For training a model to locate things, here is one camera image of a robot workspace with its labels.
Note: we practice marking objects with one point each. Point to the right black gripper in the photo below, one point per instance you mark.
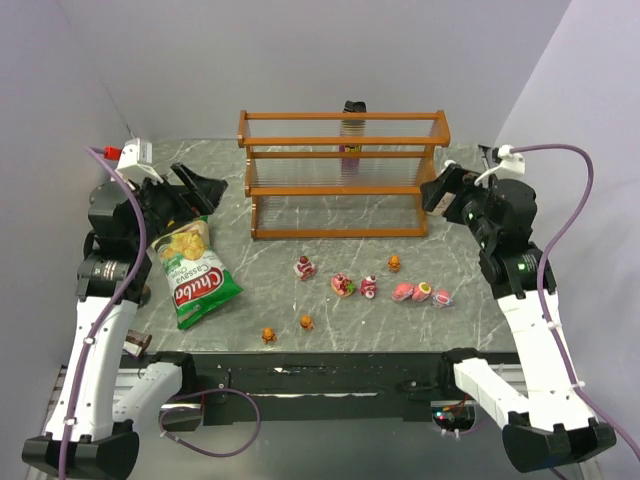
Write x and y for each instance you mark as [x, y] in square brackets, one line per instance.
[458, 194]

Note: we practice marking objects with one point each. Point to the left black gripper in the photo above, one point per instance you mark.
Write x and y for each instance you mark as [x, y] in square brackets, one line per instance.
[182, 198]

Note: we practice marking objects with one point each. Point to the pink bear blue glasses toy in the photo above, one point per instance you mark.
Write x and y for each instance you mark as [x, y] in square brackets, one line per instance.
[442, 298]

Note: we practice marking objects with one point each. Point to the pink bear strawberry hat toy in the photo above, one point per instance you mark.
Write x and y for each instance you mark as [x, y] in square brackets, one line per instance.
[368, 287]

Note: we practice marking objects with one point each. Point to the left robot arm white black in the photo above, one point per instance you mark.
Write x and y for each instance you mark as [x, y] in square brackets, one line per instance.
[91, 434]

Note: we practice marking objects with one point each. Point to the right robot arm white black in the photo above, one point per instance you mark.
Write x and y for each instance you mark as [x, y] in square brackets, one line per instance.
[549, 425]

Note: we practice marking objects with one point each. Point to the orange wooden shelf rack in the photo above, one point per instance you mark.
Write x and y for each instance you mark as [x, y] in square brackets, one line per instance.
[293, 161]

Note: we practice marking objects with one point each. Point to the orange bear toy right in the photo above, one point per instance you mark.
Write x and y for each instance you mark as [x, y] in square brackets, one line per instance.
[394, 264]

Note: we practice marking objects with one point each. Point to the orange bear toy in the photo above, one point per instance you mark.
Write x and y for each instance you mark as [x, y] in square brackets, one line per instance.
[268, 335]
[306, 322]
[394, 264]

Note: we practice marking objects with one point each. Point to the green Chuba chips bag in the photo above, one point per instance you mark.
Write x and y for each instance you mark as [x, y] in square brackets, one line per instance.
[198, 280]

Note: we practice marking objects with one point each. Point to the purple spray can black cap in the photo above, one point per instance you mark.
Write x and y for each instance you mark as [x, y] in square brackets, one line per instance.
[351, 128]

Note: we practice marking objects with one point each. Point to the pink bear yellow hat toy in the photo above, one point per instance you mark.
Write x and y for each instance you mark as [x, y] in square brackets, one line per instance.
[421, 292]

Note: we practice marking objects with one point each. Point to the pink lying bear toy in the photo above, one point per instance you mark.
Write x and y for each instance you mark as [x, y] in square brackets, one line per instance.
[402, 291]

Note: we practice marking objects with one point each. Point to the orange bear toy front left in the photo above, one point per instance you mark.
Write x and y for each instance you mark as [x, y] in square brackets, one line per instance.
[268, 335]

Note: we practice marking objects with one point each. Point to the brown chocolate bar wrapper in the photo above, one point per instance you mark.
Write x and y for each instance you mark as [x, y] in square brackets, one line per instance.
[136, 343]

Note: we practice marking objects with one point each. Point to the orange bear toy middle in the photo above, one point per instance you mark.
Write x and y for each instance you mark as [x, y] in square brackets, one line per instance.
[306, 322]

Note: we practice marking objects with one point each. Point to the small electronics board with leds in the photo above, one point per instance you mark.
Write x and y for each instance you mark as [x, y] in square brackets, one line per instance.
[456, 420]

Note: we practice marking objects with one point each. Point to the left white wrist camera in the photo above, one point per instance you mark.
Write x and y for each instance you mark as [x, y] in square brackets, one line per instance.
[134, 161]

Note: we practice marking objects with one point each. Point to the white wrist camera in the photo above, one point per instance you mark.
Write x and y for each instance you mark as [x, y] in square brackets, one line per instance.
[134, 161]
[502, 164]

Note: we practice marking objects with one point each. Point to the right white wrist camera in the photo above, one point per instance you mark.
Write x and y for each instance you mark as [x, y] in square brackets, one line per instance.
[502, 164]

